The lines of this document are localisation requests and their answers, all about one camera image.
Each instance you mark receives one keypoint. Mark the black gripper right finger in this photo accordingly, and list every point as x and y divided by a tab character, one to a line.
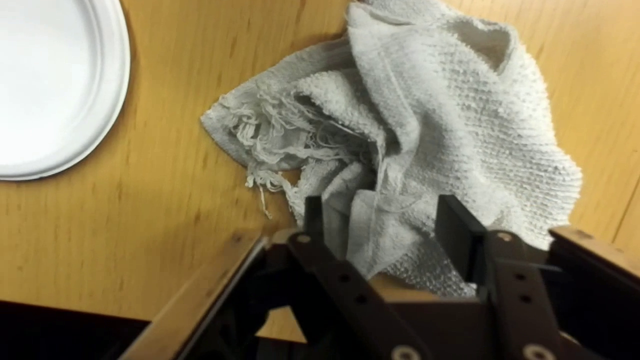
507	287

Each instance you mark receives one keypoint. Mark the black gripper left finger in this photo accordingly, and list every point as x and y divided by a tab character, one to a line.
332	287

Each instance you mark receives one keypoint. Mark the white frayed terry towel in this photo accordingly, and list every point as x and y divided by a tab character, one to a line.
433	120

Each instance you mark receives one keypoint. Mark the white round plate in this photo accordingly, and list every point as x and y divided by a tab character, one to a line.
53	80

